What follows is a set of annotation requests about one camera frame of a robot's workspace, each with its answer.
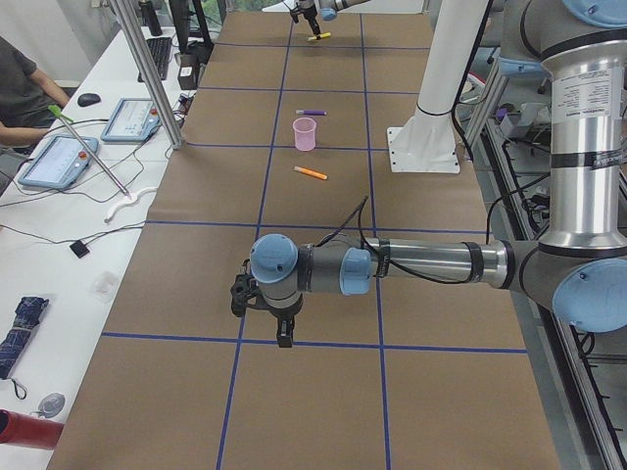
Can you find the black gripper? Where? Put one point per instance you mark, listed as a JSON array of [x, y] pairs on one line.
[[309, 14], [282, 313]]

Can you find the yellow highlighter pen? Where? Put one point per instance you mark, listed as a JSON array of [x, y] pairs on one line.
[[317, 37]]

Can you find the purple highlighter pen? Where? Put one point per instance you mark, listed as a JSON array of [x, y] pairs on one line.
[[307, 112]]

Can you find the orange highlighter pen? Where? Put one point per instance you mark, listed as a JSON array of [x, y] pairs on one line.
[[310, 172]]

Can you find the pink mesh pen holder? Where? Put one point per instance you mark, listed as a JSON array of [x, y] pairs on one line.
[[304, 129]]

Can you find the black keyboard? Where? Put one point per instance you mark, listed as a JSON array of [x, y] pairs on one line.
[[160, 49]]

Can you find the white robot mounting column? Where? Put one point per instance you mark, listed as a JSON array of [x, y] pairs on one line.
[[427, 142]]

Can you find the teach pendant tablet far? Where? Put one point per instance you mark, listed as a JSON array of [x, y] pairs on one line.
[[133, 121]]

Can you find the teach pendant tablet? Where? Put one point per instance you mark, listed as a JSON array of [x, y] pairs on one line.
[[133, 121], [58, 165]]

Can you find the white curved plastic piece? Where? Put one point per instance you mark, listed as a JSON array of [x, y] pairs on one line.
[[127, 201]]

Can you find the small black sensor box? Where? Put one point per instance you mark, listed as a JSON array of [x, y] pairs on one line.
[[79, 249]]

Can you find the black computer mouse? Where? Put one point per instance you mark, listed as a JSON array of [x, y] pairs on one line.
[[88, 99]]

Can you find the folded blue umbrella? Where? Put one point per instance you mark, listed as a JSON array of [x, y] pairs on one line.
[[27, 316]]

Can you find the metal grabber stick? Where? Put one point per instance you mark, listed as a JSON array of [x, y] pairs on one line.
[[67, 124]]

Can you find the teach pendant tablet near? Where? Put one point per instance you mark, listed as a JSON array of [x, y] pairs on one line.
[[58, 165]]

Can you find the red cylinder bottle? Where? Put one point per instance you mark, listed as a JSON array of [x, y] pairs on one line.
[[22, 430]]

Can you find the seated person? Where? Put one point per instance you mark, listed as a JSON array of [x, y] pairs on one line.
[[26, 95]]

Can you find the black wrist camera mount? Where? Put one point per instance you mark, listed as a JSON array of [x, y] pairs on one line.
[[244, 291]]

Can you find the aluminium frame post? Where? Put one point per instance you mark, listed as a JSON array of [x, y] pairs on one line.
[[137, 44]]

